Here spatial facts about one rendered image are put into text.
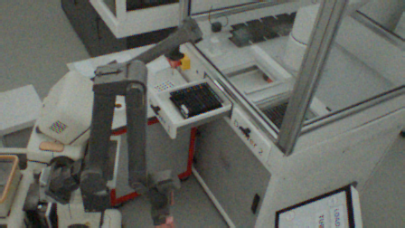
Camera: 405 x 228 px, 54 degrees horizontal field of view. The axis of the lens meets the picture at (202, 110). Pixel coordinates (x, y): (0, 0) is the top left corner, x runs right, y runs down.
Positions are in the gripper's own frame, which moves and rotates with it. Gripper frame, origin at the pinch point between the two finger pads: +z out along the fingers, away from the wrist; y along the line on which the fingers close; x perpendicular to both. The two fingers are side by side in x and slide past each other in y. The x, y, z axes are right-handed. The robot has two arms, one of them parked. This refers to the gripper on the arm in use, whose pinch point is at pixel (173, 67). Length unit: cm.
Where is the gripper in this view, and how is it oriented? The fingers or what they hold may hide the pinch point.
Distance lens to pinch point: 216.4
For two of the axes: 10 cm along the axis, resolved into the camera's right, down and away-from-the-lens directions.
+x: -6.3, 4.7, -6.2
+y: -7.7, -4.7, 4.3
